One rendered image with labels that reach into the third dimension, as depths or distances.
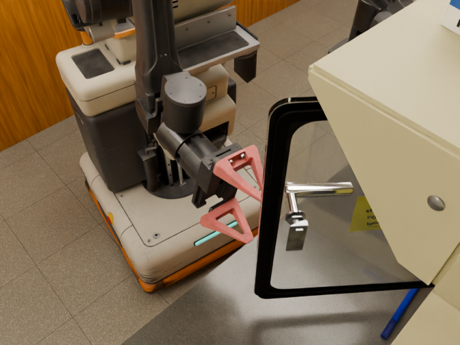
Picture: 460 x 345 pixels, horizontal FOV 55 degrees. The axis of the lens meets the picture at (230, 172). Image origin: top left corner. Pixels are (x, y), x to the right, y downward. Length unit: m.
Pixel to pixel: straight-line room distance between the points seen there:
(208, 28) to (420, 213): 0.94
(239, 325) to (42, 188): 1.68
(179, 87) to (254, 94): 2.03
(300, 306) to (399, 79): 0.59
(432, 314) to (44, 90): 2.30
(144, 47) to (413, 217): 0.49
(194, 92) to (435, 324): 0.41
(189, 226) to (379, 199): 1.42
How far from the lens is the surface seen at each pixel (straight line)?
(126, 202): 1.77
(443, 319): 0.31
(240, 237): 0.64
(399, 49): 0.28
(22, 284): 2.03
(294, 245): 0.58
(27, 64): 2.38
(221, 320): 0.77
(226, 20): 1.16
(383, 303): 0.83
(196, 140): 0.64
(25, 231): 2.18
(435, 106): 0.24
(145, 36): 0.65
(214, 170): 0.57
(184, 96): 0.60
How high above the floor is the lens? 1.65
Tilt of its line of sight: 49 degrees down
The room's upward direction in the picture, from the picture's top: straight up
